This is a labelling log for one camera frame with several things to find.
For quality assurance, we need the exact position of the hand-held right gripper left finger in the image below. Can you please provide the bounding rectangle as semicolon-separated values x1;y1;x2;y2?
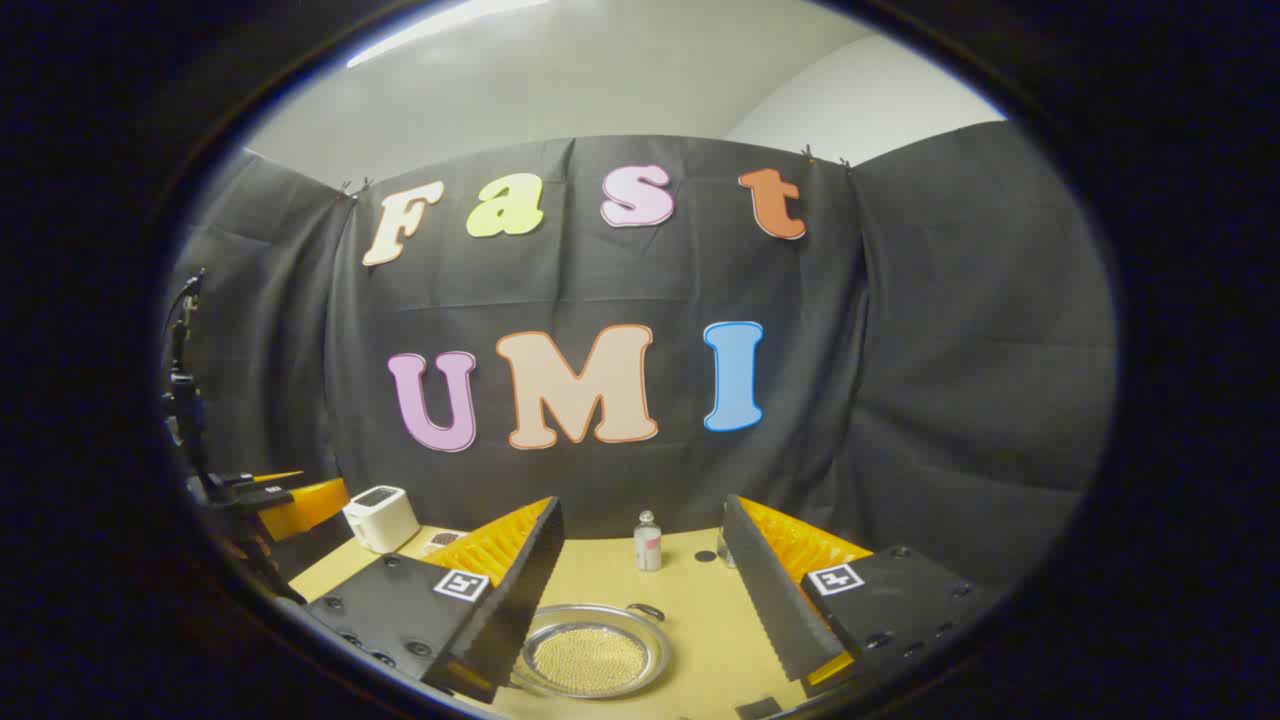
305;497;566;704

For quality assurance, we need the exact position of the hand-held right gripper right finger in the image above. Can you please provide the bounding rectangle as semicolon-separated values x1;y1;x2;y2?
722;494;986;691

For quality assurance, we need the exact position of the steel pot with black handle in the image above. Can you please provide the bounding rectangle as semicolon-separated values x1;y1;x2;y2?
512;602;673;701

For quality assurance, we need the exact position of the white toaster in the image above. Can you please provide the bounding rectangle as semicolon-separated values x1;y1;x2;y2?
343;485;421;555

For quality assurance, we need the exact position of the black backdrop cloth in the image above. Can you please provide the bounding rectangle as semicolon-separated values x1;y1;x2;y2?
165;135;1119;601

